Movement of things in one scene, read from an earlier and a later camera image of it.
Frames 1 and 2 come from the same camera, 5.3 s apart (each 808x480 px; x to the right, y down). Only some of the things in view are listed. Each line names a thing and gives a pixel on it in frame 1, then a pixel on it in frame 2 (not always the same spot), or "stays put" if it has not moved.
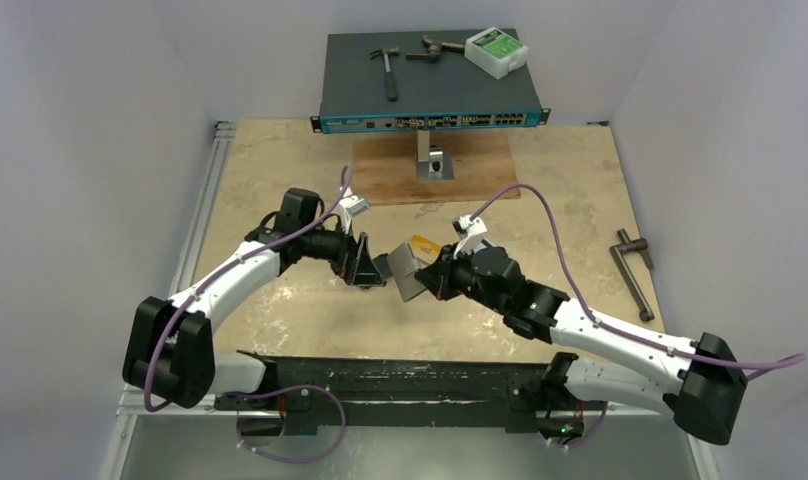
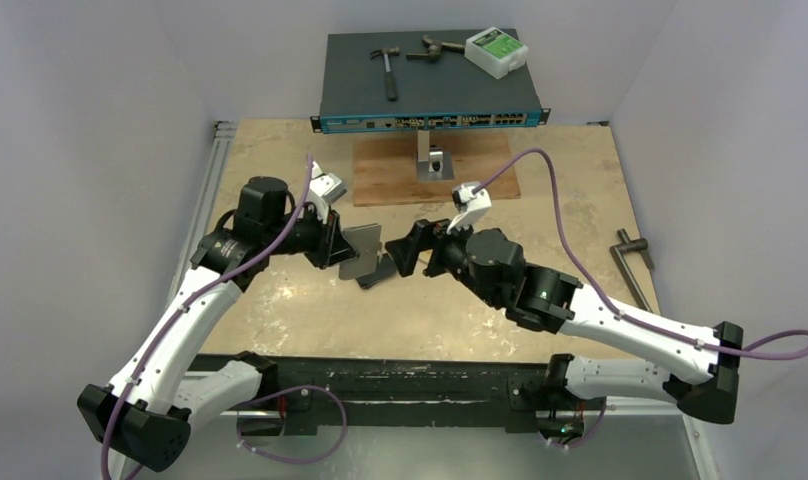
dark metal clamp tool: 435,49 stays put
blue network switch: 393,81 stays put
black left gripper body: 349,262 → 320,252
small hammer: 391,86 stays put
